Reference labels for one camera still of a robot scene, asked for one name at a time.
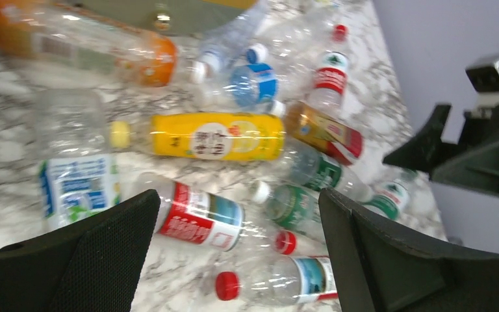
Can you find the red cap landscape label bottle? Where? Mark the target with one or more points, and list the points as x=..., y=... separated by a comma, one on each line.
x=278, y=281

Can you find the yellow honey pomelo bottle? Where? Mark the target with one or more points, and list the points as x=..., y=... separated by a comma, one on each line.
x=216, y=136

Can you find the green label water bottle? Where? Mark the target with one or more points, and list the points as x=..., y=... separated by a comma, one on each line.
x=391, y=198

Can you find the clear bottle blue white label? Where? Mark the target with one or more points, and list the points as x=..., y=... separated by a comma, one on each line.
x=78, y=175

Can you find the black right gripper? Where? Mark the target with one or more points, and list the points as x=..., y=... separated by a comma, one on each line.
x=472, y=163

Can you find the clear bottle blue cap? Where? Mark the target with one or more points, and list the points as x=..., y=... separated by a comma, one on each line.
x=220, y=48

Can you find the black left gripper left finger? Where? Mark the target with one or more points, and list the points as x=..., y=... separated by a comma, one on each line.
x=91, y=265

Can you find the orange label juice bottle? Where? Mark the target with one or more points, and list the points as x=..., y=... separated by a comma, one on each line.
x=81, y=40

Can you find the green jasmine tea bottle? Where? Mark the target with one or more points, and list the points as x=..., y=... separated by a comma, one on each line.
x=290, y=207

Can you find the red label water bottle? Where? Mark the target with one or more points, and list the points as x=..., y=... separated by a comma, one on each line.
x=194, y=216

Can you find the round drawer cabinet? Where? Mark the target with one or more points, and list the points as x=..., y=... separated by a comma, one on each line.
x=171, y=17

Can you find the brown tea bottle red label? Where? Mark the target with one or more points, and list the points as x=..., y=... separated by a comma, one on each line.
x=323, y=132

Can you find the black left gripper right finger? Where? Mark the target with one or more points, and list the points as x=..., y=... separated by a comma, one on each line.
x=381, y=265

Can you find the green label bottle dark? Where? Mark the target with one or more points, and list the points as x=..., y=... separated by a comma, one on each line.
x=305, y=166

